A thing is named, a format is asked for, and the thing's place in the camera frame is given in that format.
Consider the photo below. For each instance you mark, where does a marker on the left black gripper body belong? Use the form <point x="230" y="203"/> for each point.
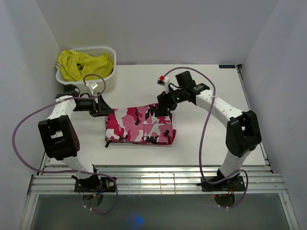
<point x="88" y="105"/>

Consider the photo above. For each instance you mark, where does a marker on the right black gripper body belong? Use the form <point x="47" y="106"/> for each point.
<point x="172" y="98"/>

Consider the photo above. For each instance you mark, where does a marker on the pink camouflage trousers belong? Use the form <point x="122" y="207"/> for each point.
<point x="139" y="125"/>

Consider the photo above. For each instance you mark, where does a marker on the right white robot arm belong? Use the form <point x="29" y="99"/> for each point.
<point x="242" y="128"/>

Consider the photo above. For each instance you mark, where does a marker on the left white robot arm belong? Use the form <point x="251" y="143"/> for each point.
<point x="60" y="139"/>

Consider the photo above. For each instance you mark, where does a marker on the yellow trousers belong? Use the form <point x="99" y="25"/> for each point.
<point x="75" y="65"/>

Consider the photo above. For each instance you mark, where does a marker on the white plastic basket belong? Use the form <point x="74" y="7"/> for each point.
<point x="108" y="82"/>

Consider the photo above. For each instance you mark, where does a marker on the blue label sticker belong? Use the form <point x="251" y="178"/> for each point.
<point x="227" y="66"/>

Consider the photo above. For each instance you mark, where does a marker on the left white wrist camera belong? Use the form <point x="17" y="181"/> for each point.
<point x="91" y="87"/>

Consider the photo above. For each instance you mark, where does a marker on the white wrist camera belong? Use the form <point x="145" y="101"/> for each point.
<point x="164" y="81"/>
<point x="91" y="87"/>

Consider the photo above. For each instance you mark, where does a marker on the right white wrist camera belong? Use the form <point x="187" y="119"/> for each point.
<point x="164" y="81"/>

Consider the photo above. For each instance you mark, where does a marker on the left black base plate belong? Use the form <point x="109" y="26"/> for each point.
<point x="106" y="185"/>

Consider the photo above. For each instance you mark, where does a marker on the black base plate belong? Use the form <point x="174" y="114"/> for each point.
<point x="106" y="185"/>
<point x="235" y="184"/>

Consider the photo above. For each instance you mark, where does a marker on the aluminium rail frame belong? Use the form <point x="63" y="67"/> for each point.
<point x="158" y="181"/>

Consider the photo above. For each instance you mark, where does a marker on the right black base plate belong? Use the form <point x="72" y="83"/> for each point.
<point x="235" y="184"/>

